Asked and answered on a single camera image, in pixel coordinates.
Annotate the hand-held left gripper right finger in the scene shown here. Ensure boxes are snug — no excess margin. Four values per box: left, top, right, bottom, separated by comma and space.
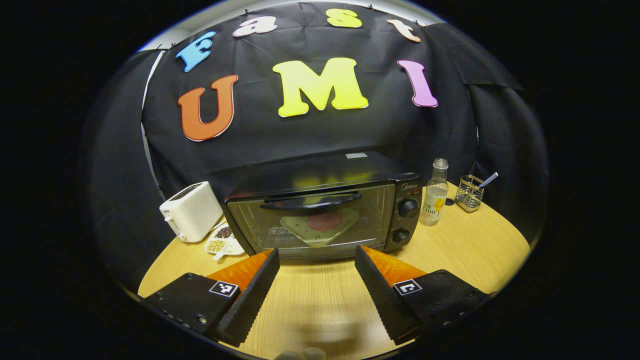
354, 245, 493, 346

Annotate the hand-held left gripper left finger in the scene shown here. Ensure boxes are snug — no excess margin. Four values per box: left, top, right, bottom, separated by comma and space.
142, 248, 281, 347

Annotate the black electric oven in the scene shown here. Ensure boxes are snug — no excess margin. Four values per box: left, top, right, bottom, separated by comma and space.
221, 151, 423, 265

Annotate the white rectangular tray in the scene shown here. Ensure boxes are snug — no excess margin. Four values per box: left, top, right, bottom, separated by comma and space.
280, 208, 360, 248

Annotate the pink ham slice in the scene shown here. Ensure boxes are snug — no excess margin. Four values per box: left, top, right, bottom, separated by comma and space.
306, 214, 344, 232

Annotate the small white spoon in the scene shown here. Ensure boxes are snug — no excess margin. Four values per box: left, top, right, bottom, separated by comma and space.
212, 242, 236, 262

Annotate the white divided dish with beans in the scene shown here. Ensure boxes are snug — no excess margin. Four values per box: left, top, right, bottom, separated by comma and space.
204, 224, 246, 257

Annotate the white toaster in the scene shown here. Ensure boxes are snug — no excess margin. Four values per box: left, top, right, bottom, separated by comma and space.
159, 181, 224, 244

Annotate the clear bottle with yellow label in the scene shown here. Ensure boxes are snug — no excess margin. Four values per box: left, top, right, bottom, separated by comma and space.
419, 158, 450, 228

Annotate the metal wire basket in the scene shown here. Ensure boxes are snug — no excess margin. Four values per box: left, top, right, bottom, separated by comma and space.
455, 174, 486, 213

